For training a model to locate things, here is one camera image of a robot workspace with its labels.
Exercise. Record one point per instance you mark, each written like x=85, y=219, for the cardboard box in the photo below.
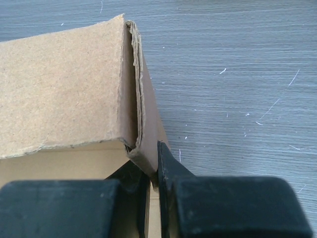
x=77, y=105

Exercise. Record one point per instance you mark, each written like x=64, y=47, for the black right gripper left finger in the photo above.
x=115, y=207

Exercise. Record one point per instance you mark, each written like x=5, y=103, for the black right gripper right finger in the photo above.
x=227, y=206

